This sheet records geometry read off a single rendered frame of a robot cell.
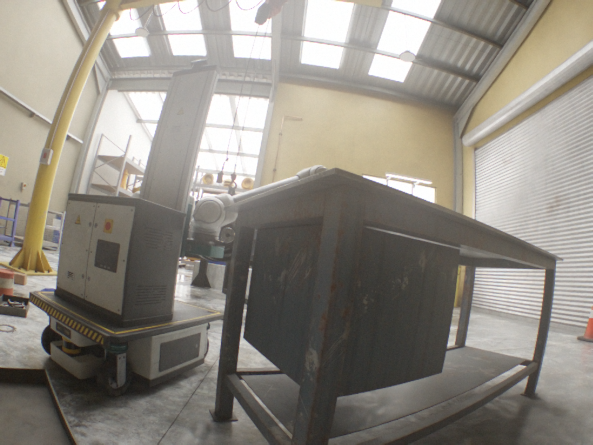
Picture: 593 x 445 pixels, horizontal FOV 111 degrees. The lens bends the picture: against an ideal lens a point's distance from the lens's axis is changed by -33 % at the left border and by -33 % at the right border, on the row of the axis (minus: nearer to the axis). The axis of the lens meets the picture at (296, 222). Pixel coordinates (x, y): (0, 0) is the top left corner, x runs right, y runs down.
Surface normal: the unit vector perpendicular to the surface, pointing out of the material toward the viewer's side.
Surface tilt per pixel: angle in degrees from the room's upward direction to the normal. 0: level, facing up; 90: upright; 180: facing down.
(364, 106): 90
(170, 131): 90
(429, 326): 90
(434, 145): 90
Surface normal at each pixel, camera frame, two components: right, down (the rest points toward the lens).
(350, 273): 0.48, -0.05
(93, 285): -0.26, -0.16
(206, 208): 0.22, -0.04
